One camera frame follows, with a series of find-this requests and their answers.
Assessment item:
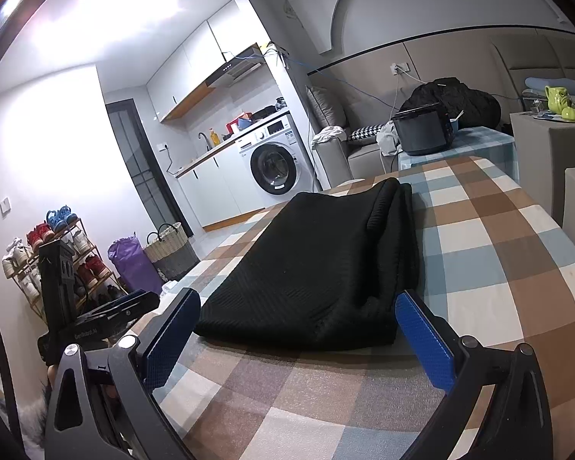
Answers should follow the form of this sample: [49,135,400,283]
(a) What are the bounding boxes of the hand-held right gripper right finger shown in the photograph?
[394,290,554,460]

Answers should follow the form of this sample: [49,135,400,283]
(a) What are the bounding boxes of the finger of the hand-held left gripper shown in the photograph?
[104,290,162,322]

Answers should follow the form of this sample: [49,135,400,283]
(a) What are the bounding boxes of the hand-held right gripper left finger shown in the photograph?
[43,287,202,460]

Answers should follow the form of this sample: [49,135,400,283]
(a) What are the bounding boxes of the black knit shirt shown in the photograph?
[193,177,421,352]

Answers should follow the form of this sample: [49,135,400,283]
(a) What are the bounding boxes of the person's left forearm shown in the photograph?
[0,383,53,460]

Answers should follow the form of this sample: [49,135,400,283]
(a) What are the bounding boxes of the pale grey clothes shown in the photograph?
[376,120,403,156]

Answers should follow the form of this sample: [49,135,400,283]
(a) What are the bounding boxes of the purple bag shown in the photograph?
[108,235,164,295]

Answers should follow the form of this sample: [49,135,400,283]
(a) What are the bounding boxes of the wooden shoe rack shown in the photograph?
[2,204,125,319]

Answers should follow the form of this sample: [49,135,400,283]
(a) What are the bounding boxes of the white shoe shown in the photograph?
[2,237,32,279]

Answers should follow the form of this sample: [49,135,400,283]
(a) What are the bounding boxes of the red shoe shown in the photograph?
[26,223,56,250]

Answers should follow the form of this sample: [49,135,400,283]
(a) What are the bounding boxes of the woven laundry basket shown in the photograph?
[144,223,199,279]

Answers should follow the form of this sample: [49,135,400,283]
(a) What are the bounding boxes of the blue sandal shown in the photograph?
[46,205,80,233]

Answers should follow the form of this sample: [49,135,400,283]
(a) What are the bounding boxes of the checked blanket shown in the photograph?
[144,156,575,460]

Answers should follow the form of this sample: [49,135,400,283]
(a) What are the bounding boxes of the dark glass door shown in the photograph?
[105,98,192,243]

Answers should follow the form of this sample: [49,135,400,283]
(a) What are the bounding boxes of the white lower kitchen cabinets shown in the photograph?
[175,144,269,231]

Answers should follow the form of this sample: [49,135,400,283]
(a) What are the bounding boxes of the white washing machine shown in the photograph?
[235,114,319,197]

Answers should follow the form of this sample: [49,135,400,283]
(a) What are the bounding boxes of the grey sofa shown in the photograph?
[312,125,403,190]

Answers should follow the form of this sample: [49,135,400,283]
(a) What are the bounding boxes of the red box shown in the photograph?
[227,112,255,135]

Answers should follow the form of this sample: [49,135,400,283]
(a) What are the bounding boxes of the light blue cloth covered table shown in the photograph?
[397,126,517,178]

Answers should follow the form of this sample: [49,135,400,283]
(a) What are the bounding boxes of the black round cooker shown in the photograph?
[392,103,453,156]

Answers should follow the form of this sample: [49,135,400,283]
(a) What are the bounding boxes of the large grey box table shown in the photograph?
[509,110,575,228]

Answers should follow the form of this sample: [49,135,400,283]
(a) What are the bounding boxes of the houndstooth pillow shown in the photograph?
[347,123,386,142]

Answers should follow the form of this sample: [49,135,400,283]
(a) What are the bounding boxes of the white cloth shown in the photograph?
[309,125,348,145]

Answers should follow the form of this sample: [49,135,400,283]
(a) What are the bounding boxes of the black jacket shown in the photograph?
[399,77,501,130]

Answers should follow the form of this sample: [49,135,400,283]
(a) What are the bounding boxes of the white upper cabinets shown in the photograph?
[146,0,271,123]

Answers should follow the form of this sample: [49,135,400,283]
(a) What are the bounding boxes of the grey cushion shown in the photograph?
[307,85,348,130]

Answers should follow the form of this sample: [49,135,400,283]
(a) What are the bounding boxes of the range hood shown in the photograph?
[207,44,264,88]

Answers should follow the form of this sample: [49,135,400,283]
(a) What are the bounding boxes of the green teapot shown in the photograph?
[544,85,575,113]

